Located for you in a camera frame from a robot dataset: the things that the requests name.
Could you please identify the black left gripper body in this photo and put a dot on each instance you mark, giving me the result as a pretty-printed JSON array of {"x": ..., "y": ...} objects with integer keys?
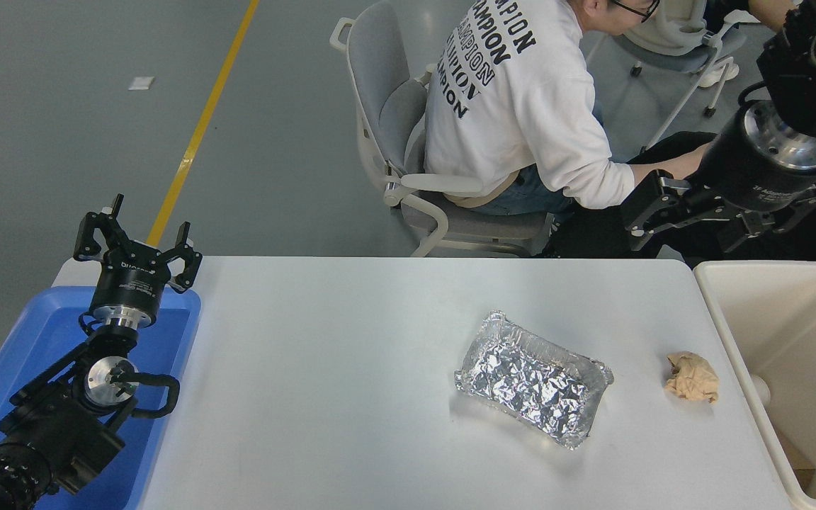
[{"x": 132, "y": 283}]

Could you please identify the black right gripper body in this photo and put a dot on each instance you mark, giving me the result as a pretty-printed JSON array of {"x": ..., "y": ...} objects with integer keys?
[{"x": 748, "y": 177}]

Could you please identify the silver foil tray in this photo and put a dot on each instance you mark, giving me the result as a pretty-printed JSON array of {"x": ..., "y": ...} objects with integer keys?
[{"x": 532, "y": 379}]

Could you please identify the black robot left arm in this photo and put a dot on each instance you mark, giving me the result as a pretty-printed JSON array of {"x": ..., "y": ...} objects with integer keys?
[{"x": 61, "y": 425}]

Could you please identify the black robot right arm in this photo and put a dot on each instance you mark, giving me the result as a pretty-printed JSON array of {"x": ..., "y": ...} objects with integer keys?
[{"x": 812, "y": 78}]

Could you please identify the person's hand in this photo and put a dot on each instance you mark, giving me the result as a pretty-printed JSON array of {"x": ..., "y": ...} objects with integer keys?
[{"x": 688, "y": 166}]

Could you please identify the person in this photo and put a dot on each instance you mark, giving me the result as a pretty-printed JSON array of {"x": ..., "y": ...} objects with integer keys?
[
  {"x": 769, "y": 10},
  {"x": 592, "y": 234},
  {"x": 507, "y": 106}
]

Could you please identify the blue plastic tray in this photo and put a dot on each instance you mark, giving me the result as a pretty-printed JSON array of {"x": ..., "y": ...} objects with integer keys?
[{"x": 32, "y": 340}]

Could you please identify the large pale bin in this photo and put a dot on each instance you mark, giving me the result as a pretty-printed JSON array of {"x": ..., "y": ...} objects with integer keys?
[{"x": 805, "y": 340}]

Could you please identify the grey white-framed chair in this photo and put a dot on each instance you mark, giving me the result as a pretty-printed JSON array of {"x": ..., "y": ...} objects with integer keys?
[
  {"x": 684, "y": 35},
  {"x": 387, "y": 106}
]

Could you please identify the white cylinder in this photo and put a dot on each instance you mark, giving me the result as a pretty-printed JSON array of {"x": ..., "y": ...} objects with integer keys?
[{"x": 761, "y": 389}]

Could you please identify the crumpled tan paper ball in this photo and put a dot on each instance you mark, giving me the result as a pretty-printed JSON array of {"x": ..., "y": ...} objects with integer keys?
[{"x": 693, "y": 379}]

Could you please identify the brown cardboard piece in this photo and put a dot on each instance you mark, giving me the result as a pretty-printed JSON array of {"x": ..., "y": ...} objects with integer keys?
[{"x": 797, "y": 460}]

